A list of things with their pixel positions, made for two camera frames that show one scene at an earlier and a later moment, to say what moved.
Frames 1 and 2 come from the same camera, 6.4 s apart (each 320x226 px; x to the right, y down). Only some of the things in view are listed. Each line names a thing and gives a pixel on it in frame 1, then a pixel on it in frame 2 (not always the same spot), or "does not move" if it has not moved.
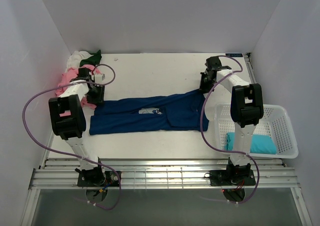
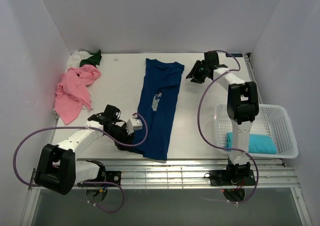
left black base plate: x=97 y=177 does not move
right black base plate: x=220 y=178 does not move
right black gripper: x=204 y=88 → x=193 y=72
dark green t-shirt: x=94 y=59 does not move
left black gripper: x=100 y=97 → x=126 y=139
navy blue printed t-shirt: x=184 y=110 → x=158 y=102
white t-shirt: x=74 y=60 does not move
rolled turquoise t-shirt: x=259 y=144 does not move
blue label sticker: x=234 y=55 does not move
